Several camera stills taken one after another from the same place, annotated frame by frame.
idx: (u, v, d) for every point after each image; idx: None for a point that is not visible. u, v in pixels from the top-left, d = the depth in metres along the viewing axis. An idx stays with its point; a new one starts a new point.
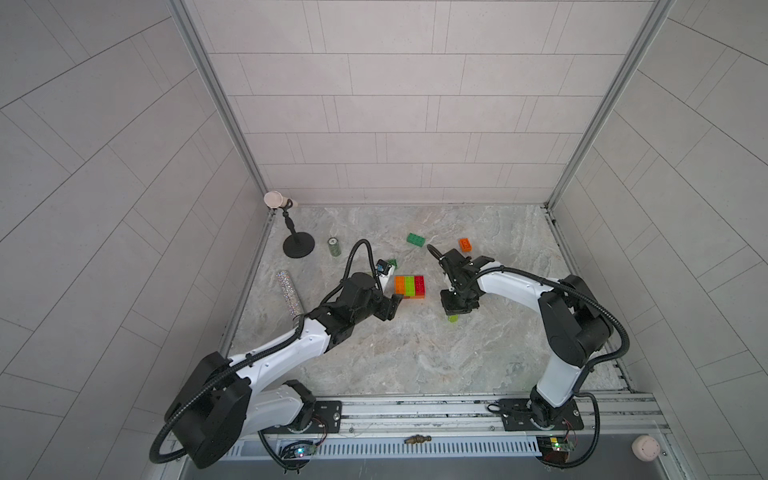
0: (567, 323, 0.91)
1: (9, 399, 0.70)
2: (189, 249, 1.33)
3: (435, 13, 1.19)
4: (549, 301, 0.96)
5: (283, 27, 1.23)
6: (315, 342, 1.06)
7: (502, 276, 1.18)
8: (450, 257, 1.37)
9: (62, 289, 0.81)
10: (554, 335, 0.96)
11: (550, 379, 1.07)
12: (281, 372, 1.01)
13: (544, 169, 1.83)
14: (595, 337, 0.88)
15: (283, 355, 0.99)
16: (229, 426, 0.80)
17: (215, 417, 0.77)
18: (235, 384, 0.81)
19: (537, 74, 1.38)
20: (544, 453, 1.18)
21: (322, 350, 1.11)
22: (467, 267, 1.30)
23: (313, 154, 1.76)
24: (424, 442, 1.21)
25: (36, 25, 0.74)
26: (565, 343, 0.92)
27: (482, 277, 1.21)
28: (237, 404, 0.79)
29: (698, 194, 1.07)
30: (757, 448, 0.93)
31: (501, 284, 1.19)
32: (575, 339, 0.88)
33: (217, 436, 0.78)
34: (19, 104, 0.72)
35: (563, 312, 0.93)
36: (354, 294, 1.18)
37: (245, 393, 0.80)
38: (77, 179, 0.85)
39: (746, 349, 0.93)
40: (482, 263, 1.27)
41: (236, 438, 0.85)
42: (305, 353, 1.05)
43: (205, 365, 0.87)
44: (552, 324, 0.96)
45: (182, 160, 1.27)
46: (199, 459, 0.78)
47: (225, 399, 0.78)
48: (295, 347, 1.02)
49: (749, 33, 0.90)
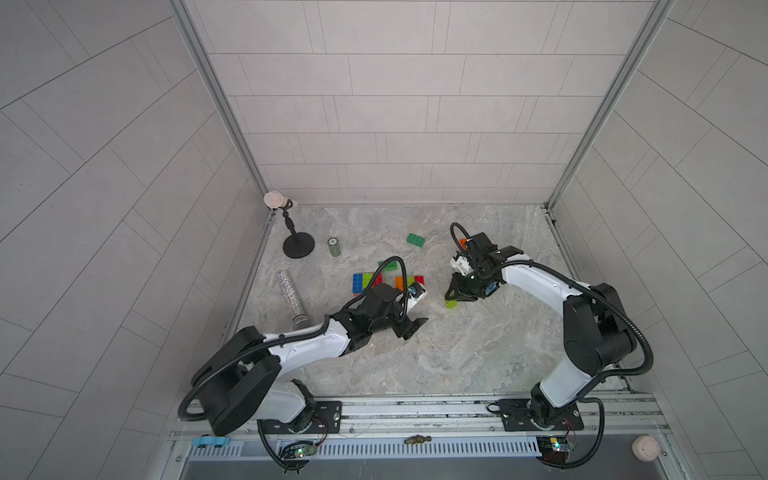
0: (588, 332, 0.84)
1: (10, 399, 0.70)
2: (189, 250, 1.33)
3: (435, 13, 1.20)
4: (574, 305, 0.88)
5: (283, 28, 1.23)
6: (337, 343, 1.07)
7: (529, 271, 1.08)
8: (478, 240, 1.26)
9: (62, 289, 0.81)
10: (572, 341, 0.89)
11: (555, 380, 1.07)
12: (303, 361, 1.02)
13: (544, 169, 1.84)
14: (617, 351, 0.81)
15: (310, 345, 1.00)
16: (251, 400, 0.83)
17: (241, 388, 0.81)
18: (266, 360, 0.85)
19: (537, 75, 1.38)
20: (544, 453, 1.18)
21: (340, 352, 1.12)
22: (494, 254, 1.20)
23: (313, 154, 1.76)
24: (424, 442, 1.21)
25: (36, 26, 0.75)
26: (582, 352, 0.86)
27: (508, 267, 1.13)
28: (264, 379, 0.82)
29: (698, 194, 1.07)
30: (757, 448, 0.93)
31: (526, 279, 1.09)
32: (594, 349, 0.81)
33: (239, 407, 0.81)
34: (20, 104, 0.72)
35: (586, 320, 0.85)
36: (376, 303, 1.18)
37: (272, 370, 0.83)
38: (77, 179, 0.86)
39: (747, 349, 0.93)
40: (510, 254, 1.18)
41: (253, 414, 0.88)
42: (326, 350, 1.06)
43: (240, 338, 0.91)
44: (572, 331, 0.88)
45: (182, 160, 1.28)
46: (217, 427, 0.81)
47: (255, 372, 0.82)
48: (321, 340, 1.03)
49: (749, 34, 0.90)
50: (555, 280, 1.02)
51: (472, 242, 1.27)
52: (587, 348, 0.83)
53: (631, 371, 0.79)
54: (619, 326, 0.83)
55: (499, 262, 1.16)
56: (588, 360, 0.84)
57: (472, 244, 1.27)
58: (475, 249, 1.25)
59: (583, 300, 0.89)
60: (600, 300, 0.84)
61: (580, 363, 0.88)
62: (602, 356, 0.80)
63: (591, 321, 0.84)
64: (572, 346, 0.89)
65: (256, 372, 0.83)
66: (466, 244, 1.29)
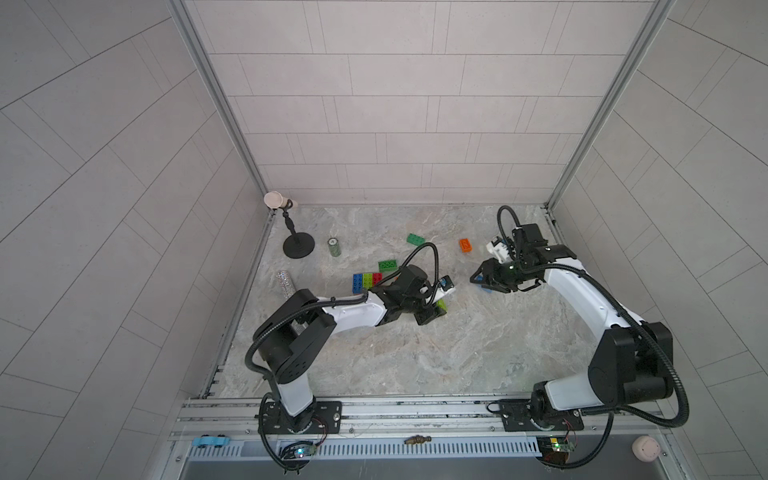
0: (621, 367, 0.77)
1: (9, 399, 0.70)
2: (189, 250, 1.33)
3: (435, 13, 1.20)
4: (615, 338, 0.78)
5: (283, 27, 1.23)
6: (377, 310, 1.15)
7: (577, 283, 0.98)
8: (528, 232, 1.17)
9: (62, 288, 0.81)
10: (600, 367, 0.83)
11: (564, 388, 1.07)
12: (348, 323, 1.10)
13: (544, 169, 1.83)
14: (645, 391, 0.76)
15: (354, 310, 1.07)
16: (309, 351, 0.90)
17: (302, 340, 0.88)
18: (322, 317, 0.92)
19: (536, 75, 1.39)
20: (544, 453, 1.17)
21: (377, 320, 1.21)
22: (542, 250, 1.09)
23: (313, 154, 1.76)
24: (424, 442, 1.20)
25: (36, 26, 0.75)
26: (607, 382, 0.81)
27: (555, 269, 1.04)
28: (322, 333, 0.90)
29: (698, 195, 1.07)
30: (757, 448, 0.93)
31: (570, 287, 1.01)
32: (620, 383, 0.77)
33: (299, 358, 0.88)
34: (20, 104, 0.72)
35: (624, 355, 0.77)
36: (409, 279, 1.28)
37: (330, 326, 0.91)
38: (78, 179, 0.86)
39: (747, 349, 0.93)
40: (559, 253, 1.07)
41: (305, 365, 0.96)
42: (367, 317, 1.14)
43: (296, 298, 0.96)
44: (605, 357, 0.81)
45: (182, 160, 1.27)
46: (278, 376, 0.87)
47: (314, 327, 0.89)
48: (363, 306, 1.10)
49: (749, 34, 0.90)
50: (603, 300, 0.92)
51: (521, 232, 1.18)
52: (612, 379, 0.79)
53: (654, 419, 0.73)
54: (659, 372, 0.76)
55: (545, 260, 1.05)
56: (609, 390, 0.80)
57: (521, 234, 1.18)
58: (523, 240, 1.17)
59: (628, 333, 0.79)
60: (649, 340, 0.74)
61: (599, 388, 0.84)
62: (624, 392, 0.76)
63: (630, 359, 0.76)
64: (599, 370, 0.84)
65: (315, 328, 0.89)
66: (515, 232, 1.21)
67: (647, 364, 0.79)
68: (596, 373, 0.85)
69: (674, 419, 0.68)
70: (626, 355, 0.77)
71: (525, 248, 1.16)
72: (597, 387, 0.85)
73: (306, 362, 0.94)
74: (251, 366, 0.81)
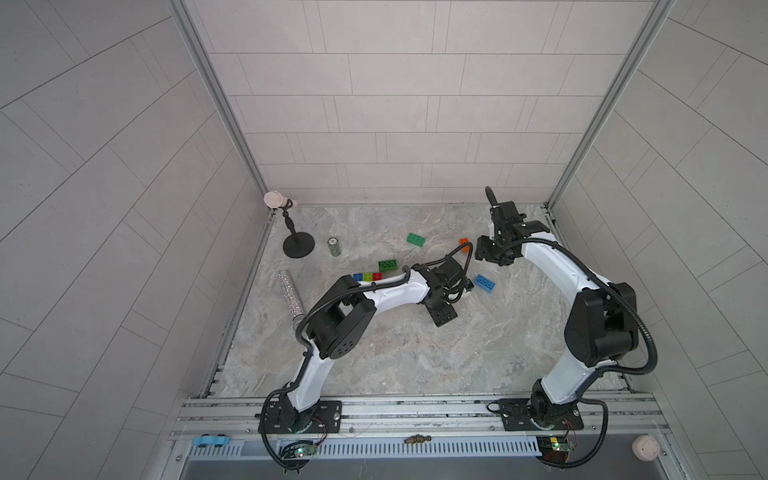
0: (593, 326, 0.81)
1: (9, 399, 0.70)
2: (189, 250, 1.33)
3: (435, 13, 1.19)
4: (586, 297, 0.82)
5: (283, 27, 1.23)
6: (419, 290, 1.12)
7: (550, 253, 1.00)
8: (506, 210, 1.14)
9: (62, 288, 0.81)
10: (575, 328, 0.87)
11: (557, 376, 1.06)
12: (391, 304, 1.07)
13: (544, 168, 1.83)
14: (615, 347, 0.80)
15: (395, 292, 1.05)
16: (354, 333, 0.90)
17: (347, 324, 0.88)
18: (362, 302, 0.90)
19: (537, 75, 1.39)
20: (544, 453, 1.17)
21: (421, 296, 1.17)
22: (519, 228, 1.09)
23: (314, 154, 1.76)
24: (424, 442, 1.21)
25: (36, 25, 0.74)
26: (581, 340, 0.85)
27: (530, 242, 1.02)
28: (364, 319, 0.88)
29: (698, 194, 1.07)
30: (757, 448, 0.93)
31: (545, 261, 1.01)
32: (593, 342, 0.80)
33: (346, 339, 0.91)
34: (19, 104, 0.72)
35: (597, 313, 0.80)
36: (455, 266, 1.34)
37: (372, 312, 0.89)
38: (78, 179, 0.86)
39: (746, 349, 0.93)
40: (535, 230, 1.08)
41: (356, 344, 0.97)
42: (410, 296, 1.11)
43: (341, 282, 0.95)
44: (578, 318, 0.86)
45: (182, 160, 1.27)
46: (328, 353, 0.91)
47: (355, 311, 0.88)
48: (404, 286, 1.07)
49: (748, 34, 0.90)
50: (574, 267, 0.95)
51: (497, 209, 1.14)
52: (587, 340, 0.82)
53: (631, 370, 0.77)
54: (627, 326, 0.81)
55: (521, 235, 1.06)
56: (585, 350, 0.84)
57: (497, 212, 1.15)
58: (499, 218, 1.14)
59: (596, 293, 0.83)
60: (615, 296, 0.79)
61: (577, 348, 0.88)
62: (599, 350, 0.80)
63: (600, 316, 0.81)
64: (574, 331, 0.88)
65: (355, 312, 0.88)
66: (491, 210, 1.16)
67: (617, 322, 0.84)
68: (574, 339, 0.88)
69: (647, 366, 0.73)
70: (596, 313, 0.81)
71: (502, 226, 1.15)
72: (575, 348, 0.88)
73: (355, 340, 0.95)
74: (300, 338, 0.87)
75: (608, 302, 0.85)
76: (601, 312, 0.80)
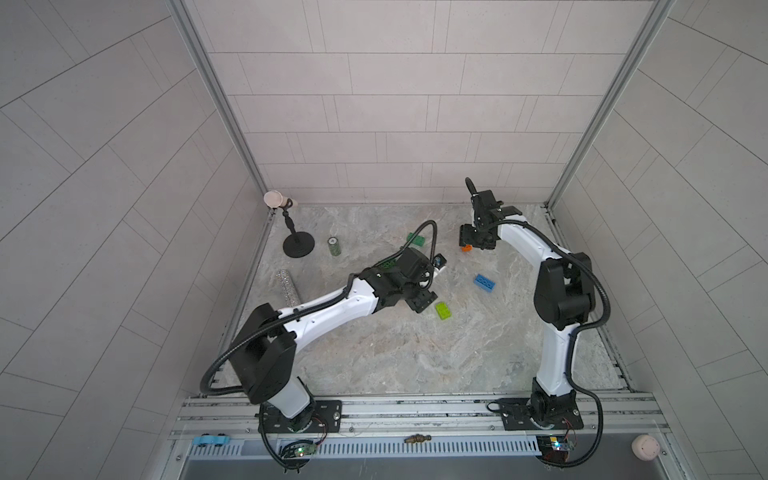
0: (556, 291, 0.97)
1: (10, 399, 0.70)
2: (189, 250, 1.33)
3: (435, 13, 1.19)
4: (549, 266, 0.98)
5: (283, 27, 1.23)
6: (362, 303, 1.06)
7: (521, 231, 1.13)
8: (484, 198, 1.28)
9: (62, 288, 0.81)
10: (541, 294, 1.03)
11: (547, 364, 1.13)
12: (328, 325, 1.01)
13: (543, 168, 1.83)
14: (575, 308, 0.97)
15: (329, 313, 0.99)
16: (277, 373, 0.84)
17: (264, 364, 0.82)
18: (282, 337, 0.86)
19: (537, 75, 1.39)
20: (544, 453, 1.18)
21: (371, 307, 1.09)
22: (495, 212, 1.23)
23: (314, 154, 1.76)
24: (424, 442, 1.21)
25: (35, 25, 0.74)
26: (547, 304, 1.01)
27: (504, 224, 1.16)
28: (283, 355, 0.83)
29: (698, 194, 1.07)
30: (756, 448, 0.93)
31: (516, 238, 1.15)
32: (556, 305, 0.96)
33: (268, 380, 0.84)
34: (20, 104, 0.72)
35: (558, 279, 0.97)
36: (413, 261, 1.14)
37: (291, 346, 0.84)
38: (77, 178, 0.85)
39: (746, 349, 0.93)
40: (509, 213, 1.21)
41: (286, 383, 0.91)
42: (352, 312, 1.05)
43: (256, 315, 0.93)
44: (543, 285, 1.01)
45: (182, 160, 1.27)
46: (253, 396, 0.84)
47: (273, 348, 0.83)
48: (342, 305, 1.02)
49: (749, 33, 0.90)
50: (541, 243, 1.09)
51: (477, 197, 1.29)
52: (551, 303, 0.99)
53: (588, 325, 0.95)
54: (584, 289, 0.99)
55: (498, 218, 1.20)
56: (550, 312, 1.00)
57: (477, 199, 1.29)
58: (479, 205, 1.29)
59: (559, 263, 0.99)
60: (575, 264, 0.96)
61: (543, 311, 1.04)
62: (561, 312, 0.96)
63: (561, 282, 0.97)
64: (540, 297, 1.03)
65: (273, 350, 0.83)
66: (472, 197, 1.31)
67: (576, 287, 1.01)
68: (539, 303, 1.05)
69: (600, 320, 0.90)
70: (558, 280, 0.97)
71: (482, 212, 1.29)
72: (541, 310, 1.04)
73: (284, 380, 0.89)
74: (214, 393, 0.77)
75: (569, 270, 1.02)
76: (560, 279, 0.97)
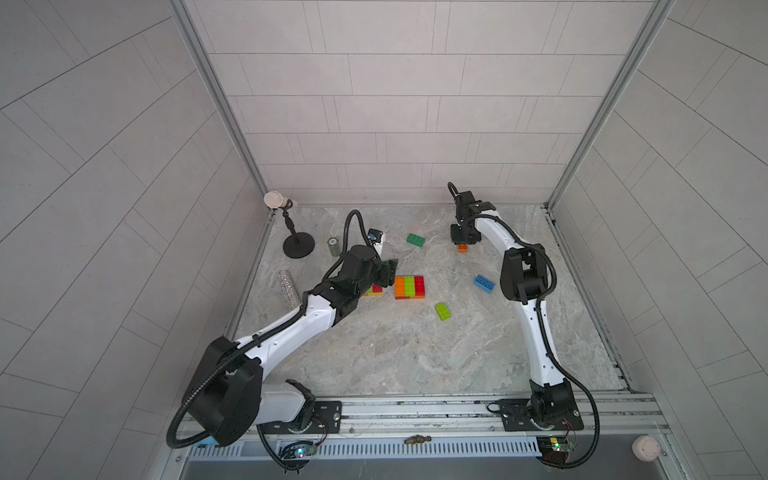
0: (516, 273, 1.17)
1: (9, 400, 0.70)
2: (189, 250, 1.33)
3: (435, 13, 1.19)
4: (512, 255, 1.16)
5: (283, 28, 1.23)
6: (320, 318, 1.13)
7: (492, 225, 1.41)
8: (464, 196, 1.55)
9: (62, 288, 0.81)
10: (504, 275, 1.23)
11: (533, 354, 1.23)
12: (289, 347, 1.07)
13: (544, 169, 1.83)
14: (531, 286, 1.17)
15: (289, 334, 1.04)
16: (245, 405, 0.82)
17: (228, 401, 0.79)
18: (246, 365, 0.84)
19: (537, 75, 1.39)
20: (544, 453, 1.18)
21: (329, 321, 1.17)
22: (473, 207, 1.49)
23: (314, 154, 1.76)
24: (424, 442, 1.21)
25: (36, 25, 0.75)
26: (509, 283, 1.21)
27: (479, 219, 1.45)
28: (249, 383, 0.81)
29: (698, 195, 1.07)
30: (757, 448, 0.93)
31: (488, 230, 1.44)
32: (516, 284, 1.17)
33: (236, 416, 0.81)
34: (20, 104, 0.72)
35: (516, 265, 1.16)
36: (355, 265, 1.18)
37: (257, 373, 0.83)
38: (78, 179, 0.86)
39: (747, 349, 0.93)
40: (485, 208, 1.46)
41: (254, 415, 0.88)
42: (312, 328, 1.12)
43: (213, 350, 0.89)
44: (507, 269, 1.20)
45: (182, 160, 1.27)
46: (222, 437, 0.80)
47: (238, 378, 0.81)
48: (302, 323, 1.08)
49: (749, 33, 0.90)
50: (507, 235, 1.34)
51: (459, 197, 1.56)
52: (512, 283, 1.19)
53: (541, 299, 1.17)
54: (539, 272, 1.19)
55: (473, 212, 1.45)
56: (511, 290, 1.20)
57: (459, 199, 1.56)
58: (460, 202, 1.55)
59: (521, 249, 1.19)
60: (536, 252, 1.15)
61: (506, 288, 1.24)
62: (519, 291, 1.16)
63: (520, 267, 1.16)
64: (504, 276, 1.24)
65: (239, 380, 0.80)
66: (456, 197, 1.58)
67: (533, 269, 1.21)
68: (504, 285, 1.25)
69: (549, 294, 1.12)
70: (518, 265, 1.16)
71: (463, 208, 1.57)
72: (505, 287, 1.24)
73: (251, 412, 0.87)
74: (180, 444, 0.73)
75: (528, 257, 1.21)
76: (520, 264, 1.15)
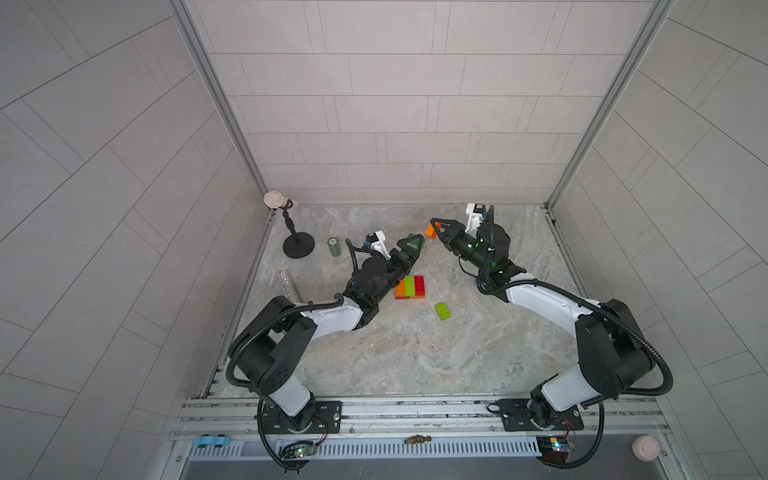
0: (604, 351, 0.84)
1: (9, 399, 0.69)
2: (189, 250, 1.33)
3: (435, 13, 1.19)
4: (587, 325, 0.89)
5: (283, 27, 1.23)
6: (354, 313, 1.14)
7: (534, 291, 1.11)
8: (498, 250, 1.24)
9: (62, 288, 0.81)
10: (588, 361, 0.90)
11: (560, 389, 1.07)
12: (327, 327, 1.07)
13: (544, 169, 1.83)
14: (636, 369, 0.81)
15: (333, 313, 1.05)
16: (289, 359, 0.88)
17: (283, 346, 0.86)
18: (302, 321, 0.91)
19: (536, 76, 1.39)
20: (544, 453, 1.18)
21: (354, 324, 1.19)
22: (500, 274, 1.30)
23: (314, 155, 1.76)
24: (425, 442, 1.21)
25: (36, 25, 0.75)
26: (599, 371, 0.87)
27: (513, 288, 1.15)
28: (302, 337, 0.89)
29: (698, 195, 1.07)
30: (757, 448, 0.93)
31: (533, 299, 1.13)
32: (612, 371, 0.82)
33: (281, 366, 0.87)
34: (20, 104, 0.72)
35: (600, 339, 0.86)
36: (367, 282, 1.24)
37: (311, 329, 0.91)
38: (78, 179, 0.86)
39: (747, 349, 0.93)
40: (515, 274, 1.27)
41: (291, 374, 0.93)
42: (345, 321, 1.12)
43: (273, 304, 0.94)
44: (589, 350, 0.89)
45: (182, 160, 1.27)
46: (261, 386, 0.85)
47: (294, 331, 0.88)
48: (341, 308, 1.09)
49: (749, 34, 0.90)
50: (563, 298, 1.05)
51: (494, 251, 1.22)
52: (606, 370, 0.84)
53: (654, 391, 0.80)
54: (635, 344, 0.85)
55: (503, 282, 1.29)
56: (607, 381, 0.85)
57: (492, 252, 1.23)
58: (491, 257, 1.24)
59: (595, 319, 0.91)
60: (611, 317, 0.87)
61: (599, 381, 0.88)
62: (621, 378, 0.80)
63: (605, 342, 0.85)
64: (589, 364, 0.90)
65: (295, 332, 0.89)
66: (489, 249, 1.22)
67: (624, 343, 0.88)
68: (593, 375, 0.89)
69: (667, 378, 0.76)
70: (600, 339, 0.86)
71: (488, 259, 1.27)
72: (596, 381, 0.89)
73: (289, 371, 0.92)
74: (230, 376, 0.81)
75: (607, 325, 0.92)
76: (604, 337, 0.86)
